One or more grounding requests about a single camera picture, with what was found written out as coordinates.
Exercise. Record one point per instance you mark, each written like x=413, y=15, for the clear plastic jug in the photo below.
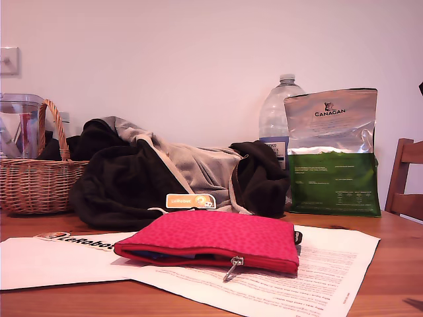
x=20, y=132

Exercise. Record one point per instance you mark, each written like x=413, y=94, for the silver zipper pull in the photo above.
x=236, y=261

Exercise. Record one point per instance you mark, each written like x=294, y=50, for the printed text paper sheet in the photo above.
x=297, y=280

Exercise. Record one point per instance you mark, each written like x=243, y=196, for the wooden chair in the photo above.
x=401, y=198

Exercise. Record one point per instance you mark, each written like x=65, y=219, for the large clear water bottle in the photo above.
x=274, y=115

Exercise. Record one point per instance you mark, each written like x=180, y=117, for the dark brown grey-lined hoodie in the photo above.
x=125, y=185

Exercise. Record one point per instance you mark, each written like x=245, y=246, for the red fabric zip bag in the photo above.
x=215, y=231

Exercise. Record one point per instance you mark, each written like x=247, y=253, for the white wall switch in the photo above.
x=10, y=61

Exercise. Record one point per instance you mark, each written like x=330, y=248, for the silver green Canagan food bag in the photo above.
x=330, y=185

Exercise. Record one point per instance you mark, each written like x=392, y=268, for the orange LeRobot sticker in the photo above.
x=185, y=201

